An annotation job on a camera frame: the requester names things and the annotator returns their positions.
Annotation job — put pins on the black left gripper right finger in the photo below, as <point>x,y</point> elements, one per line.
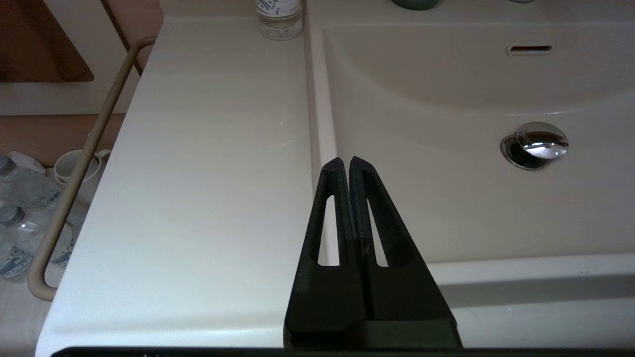
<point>412,297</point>

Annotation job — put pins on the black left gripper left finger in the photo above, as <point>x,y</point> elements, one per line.
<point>327,297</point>

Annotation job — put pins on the white sink basin vanity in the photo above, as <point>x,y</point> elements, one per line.
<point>446,218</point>

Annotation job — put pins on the chrome drain stopper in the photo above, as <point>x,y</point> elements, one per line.
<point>540,141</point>

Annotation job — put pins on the empty clear plastic bottle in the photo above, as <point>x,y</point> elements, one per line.
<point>279,24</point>

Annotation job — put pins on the beige towel bar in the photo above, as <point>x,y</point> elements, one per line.
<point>84,158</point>

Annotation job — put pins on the white mug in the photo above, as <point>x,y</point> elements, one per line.
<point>68,166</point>

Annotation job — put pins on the dark grey pump bottle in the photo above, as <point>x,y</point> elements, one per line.
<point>415,4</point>

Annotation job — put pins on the plastic-wrapped water bottle pack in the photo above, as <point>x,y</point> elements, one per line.
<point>25,225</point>

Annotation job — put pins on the brown wall holder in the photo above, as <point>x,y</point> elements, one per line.
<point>34,42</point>

